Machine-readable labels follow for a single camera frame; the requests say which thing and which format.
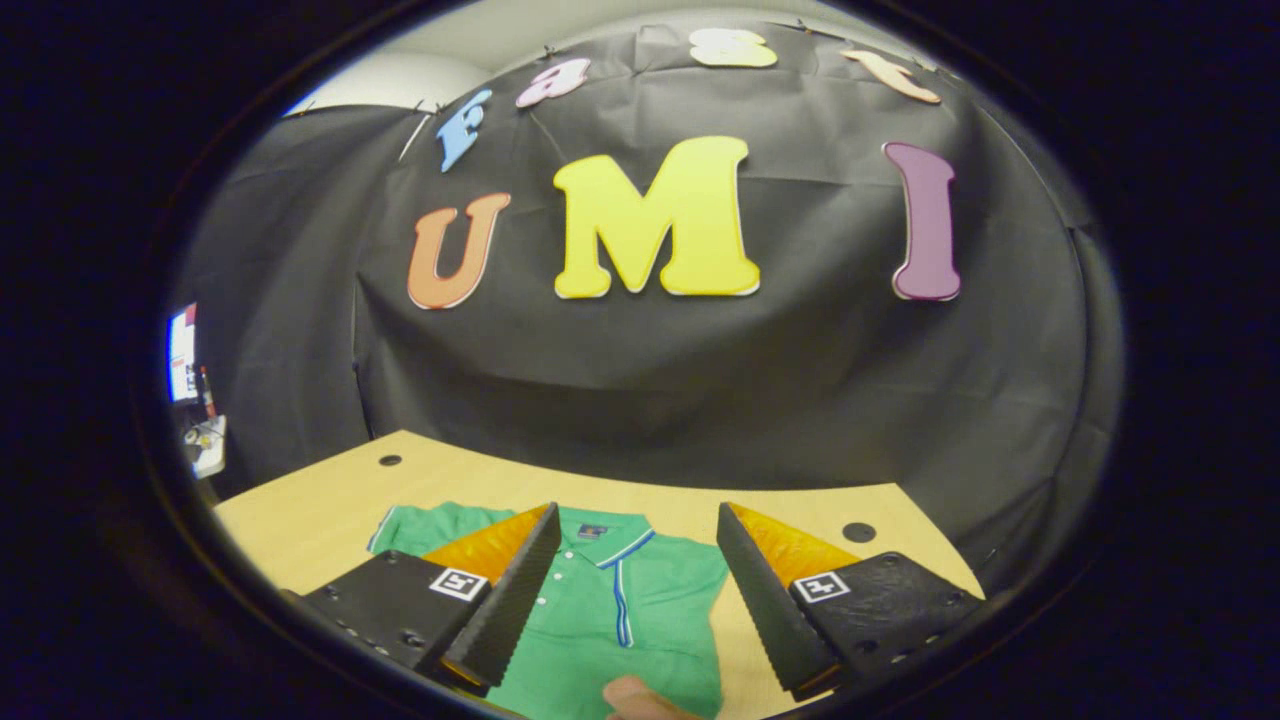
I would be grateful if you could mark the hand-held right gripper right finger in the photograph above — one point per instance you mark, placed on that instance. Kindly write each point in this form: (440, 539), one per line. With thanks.
(770, 610)

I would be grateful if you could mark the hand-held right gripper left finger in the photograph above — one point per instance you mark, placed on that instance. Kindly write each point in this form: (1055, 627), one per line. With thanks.
(505, 600)

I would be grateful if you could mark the green T-shirt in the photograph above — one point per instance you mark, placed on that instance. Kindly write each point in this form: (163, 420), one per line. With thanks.
(600, 640)

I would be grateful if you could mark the black backdrop cloth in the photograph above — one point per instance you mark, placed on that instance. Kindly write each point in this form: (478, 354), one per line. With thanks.
(700, 380)

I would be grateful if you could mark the white side table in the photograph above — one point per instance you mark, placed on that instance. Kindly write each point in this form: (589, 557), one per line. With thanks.
(208, 450)

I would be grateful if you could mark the red bottle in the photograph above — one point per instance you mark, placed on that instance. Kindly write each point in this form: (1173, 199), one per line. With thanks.
(206, 392)

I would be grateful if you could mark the computer monitor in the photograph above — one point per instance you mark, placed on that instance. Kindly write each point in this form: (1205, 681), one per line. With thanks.
(182, 355)

